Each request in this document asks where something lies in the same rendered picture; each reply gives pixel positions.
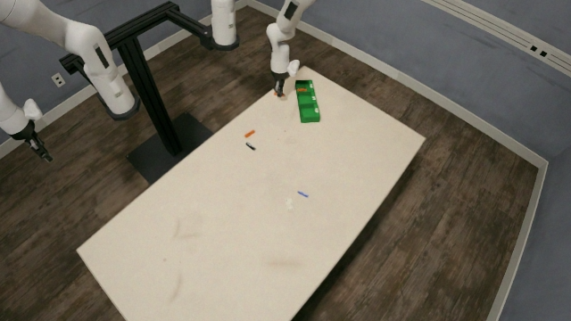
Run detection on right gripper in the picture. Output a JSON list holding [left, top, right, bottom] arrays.
[[8, 119, 54, 162]]

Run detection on green three-compartment tray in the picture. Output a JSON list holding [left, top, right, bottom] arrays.
[[295, 79, 320, 123]]

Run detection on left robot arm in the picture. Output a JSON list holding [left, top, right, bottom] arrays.
[[211, 0, 318, 77]]

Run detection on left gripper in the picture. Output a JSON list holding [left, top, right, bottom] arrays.
[[271, 69, 289, 97]]

